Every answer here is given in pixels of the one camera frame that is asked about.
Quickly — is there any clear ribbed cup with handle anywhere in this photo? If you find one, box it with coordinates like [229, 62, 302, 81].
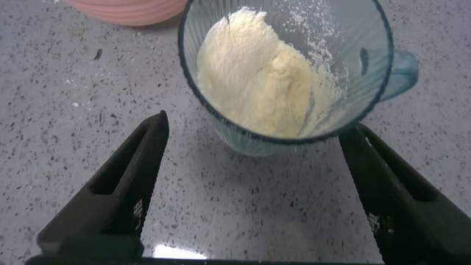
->
[177, 0, 420, 158]

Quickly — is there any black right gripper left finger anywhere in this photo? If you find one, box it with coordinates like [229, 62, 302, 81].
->
[36, 110, 170, 258]

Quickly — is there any white powder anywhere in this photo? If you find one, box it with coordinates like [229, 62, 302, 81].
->
[196, 7, 350, 139]

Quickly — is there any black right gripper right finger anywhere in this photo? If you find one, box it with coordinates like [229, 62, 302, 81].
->
[338, 123, 471, 264]

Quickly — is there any pink round bowl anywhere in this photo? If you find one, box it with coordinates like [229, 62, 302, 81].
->
[64, 0, 189, 27]

